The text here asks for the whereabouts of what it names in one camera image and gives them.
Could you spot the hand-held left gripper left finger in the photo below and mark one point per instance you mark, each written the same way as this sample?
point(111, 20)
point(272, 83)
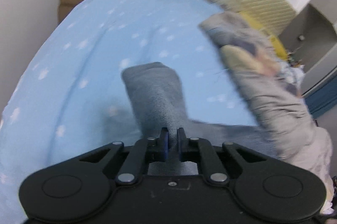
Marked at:
point(164, 146)

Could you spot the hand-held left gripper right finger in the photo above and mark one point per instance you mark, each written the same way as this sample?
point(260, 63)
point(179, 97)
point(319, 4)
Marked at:
point(181, 146)

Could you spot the grey sock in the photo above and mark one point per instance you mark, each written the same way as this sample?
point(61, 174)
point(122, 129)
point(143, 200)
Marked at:
point(155, 97)

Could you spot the grey patchwork quilt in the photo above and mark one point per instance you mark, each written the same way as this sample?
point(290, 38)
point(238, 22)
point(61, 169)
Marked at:
point(276, 100)

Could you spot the light blue starred bedsheet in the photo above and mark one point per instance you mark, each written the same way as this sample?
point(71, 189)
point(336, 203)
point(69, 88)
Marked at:
point(92, 60)

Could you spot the yellow cloth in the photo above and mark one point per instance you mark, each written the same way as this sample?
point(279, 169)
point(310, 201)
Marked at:
point(279, 48)

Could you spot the clutter of small bottles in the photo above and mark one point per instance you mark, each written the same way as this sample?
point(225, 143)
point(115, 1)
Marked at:
point(296, 59)

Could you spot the dark blue board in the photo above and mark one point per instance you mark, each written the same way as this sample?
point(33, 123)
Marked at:
point(322, 100)

